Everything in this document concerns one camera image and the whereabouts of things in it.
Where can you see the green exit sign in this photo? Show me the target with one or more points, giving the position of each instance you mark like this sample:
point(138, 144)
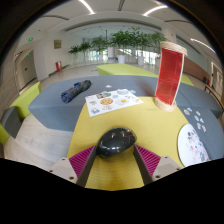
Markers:
point(30, 39)

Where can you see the strip ceiling lights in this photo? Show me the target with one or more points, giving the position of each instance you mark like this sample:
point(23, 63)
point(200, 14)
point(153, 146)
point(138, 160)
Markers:
point(87, 6)

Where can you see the small printed sticker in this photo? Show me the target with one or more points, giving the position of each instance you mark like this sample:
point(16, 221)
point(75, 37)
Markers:
point(197, 113)
point(189, 109)
point(186, 112)
point(196, 118)
point(201, 120)
point(203, 128)
point(199, 125)

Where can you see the row of potted plants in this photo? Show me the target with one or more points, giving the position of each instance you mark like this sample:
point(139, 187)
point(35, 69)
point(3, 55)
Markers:
point(123, 38)

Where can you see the long grey upholstered bench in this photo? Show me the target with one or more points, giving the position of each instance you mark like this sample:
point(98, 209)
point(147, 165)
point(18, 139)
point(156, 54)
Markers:
point(50, 110)

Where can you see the round white printed mouse pad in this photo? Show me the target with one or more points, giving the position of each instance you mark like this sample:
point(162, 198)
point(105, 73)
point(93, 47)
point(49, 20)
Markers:
point(191, 146)

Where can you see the red fire extinguisher box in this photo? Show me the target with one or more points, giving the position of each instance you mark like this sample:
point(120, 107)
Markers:
point(58, 66)

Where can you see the small pale sticker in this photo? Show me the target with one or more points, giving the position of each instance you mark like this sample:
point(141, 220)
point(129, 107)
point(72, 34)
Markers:
point(132, 91)
point(108, 86)

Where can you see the black computer mouse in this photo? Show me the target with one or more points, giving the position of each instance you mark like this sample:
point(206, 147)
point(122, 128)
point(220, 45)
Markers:
point(115, 142)

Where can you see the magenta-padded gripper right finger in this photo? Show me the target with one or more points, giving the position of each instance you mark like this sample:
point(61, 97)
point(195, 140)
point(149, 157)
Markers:
point(148, 161)

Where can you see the brown wall plaque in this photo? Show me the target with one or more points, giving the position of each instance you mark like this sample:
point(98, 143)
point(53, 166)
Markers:
point(57, 44)

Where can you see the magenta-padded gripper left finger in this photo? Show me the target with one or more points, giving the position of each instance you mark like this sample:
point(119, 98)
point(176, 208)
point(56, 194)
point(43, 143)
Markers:
point(81, 161)

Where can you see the white printed sticker sheet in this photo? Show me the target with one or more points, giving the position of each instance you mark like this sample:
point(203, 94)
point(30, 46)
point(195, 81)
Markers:
point(111, 101)

